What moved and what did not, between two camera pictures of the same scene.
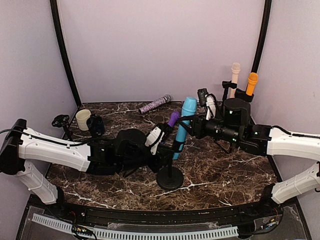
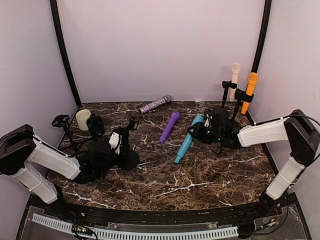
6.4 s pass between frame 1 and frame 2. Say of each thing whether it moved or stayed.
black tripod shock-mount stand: stayed
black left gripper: moved
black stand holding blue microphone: moved
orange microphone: stayed
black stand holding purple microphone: stayed
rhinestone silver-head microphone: stayed
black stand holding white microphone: stayed
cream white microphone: stayed
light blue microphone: moved
